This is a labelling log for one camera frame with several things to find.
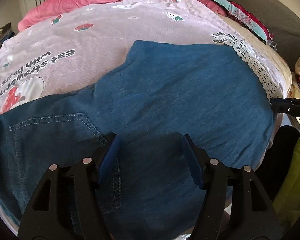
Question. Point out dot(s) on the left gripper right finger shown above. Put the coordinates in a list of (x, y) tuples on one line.
[(235, 206)]

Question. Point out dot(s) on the blue denim pants lace hem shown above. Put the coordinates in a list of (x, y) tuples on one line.
[(160, 93)]

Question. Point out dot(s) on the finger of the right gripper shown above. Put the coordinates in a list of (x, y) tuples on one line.
[(287, 106)]

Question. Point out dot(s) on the grey upholstered headboard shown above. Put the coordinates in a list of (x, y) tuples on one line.
[(282, 22)]

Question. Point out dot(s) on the olive green jacket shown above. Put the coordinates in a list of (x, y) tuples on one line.
[(287, 202)]

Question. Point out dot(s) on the clothes pile on chair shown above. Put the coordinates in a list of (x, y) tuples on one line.
[(6, 33)]

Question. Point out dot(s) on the pink strawberry print quilt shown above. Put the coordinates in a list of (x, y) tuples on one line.
[(74, 50)]

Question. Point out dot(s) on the beige bed sheet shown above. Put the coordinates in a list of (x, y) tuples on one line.
[(271, 69)]

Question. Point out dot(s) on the floral teal red pillow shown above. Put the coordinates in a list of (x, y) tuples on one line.
[(245, 18)]

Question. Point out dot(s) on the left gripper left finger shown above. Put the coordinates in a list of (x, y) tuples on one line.
[(64, 204)]

